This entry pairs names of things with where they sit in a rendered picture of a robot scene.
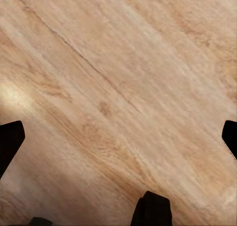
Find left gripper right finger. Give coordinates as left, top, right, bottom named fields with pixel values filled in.
left=222, top=120, right=237, bottom=159

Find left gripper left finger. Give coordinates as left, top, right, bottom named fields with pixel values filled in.
left=0, top=120, right=25, bottom=179

